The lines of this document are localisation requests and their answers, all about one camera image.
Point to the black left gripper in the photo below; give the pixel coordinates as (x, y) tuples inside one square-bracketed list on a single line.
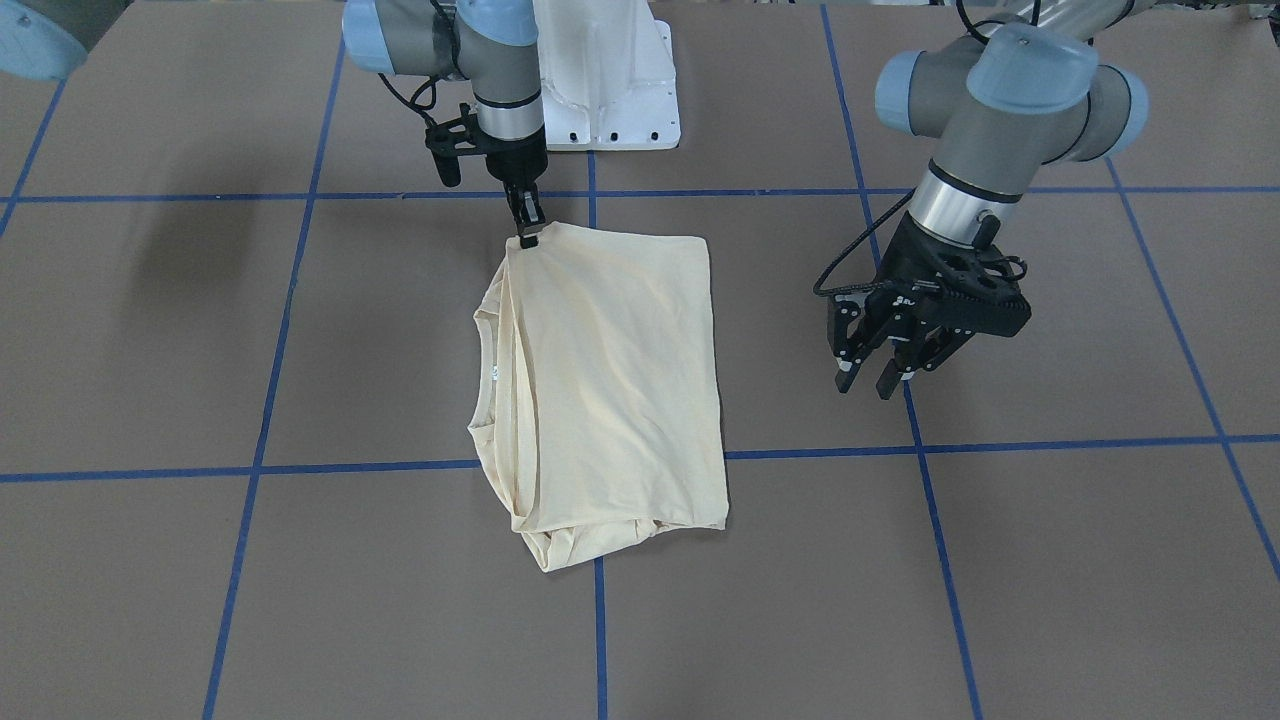
[(905, 255)]

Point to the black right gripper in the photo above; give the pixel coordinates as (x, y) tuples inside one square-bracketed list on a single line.
[(520, 162)]

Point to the cream long-sleeve graphic shirt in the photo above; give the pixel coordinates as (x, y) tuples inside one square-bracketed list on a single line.
[(598, 415)]

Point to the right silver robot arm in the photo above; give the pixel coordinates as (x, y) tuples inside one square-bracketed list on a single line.
[(470, 71)]

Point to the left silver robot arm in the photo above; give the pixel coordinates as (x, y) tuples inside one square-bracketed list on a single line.
[(1019, 91)]

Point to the white central mounting column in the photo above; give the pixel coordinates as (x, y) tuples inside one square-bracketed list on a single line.
[(608, 77)]

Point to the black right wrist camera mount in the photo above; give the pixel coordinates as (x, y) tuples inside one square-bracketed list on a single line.
[(450, 140)]

